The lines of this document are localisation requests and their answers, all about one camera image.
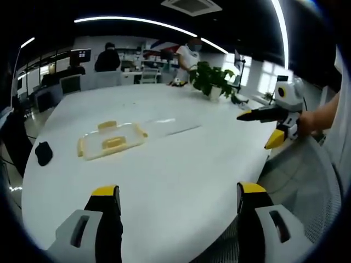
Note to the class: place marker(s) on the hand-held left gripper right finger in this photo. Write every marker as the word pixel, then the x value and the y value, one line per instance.
pixel 252 219

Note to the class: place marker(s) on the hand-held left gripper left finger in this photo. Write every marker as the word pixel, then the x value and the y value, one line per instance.
pixel 107 219

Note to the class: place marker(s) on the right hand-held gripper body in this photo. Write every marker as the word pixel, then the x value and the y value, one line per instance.
pixel 286 94

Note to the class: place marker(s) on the container lid with yellow latches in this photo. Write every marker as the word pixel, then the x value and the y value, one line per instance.
pixel 109 142

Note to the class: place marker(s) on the clear plastic bag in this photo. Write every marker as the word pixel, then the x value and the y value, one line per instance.
pixel 172 126

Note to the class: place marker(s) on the person's right hand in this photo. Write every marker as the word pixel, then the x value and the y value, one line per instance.
pixel 310 123

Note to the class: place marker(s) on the white mesh chair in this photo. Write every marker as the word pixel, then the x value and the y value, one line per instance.
pixel 301 175

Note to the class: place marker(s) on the black stand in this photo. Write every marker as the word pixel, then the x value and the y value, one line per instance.
pixel 241 71

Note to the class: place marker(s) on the person's white shirt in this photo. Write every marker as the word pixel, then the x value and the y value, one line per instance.
pixel 342 109

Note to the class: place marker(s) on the green potted plant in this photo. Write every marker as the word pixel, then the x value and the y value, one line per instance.
pixel 211 78

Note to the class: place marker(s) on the curved ceiling light strip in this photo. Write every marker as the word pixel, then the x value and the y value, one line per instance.
pixel 282 30

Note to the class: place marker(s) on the yellow black object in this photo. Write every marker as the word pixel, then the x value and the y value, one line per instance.
pixel 177 82

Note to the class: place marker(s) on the black cloth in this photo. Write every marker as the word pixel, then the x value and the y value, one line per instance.
pixel 44 153

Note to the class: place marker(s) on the white office chair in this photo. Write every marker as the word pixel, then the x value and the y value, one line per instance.
pixel 149 75

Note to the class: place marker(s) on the ceiling air vent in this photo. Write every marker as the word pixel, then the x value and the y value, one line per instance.
pixel 192 6

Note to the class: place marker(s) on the long ceiling light strip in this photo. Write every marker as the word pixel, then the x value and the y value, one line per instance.
pixel 137 23

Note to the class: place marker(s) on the computer monitor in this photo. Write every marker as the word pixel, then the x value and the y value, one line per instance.
pixel 81 56

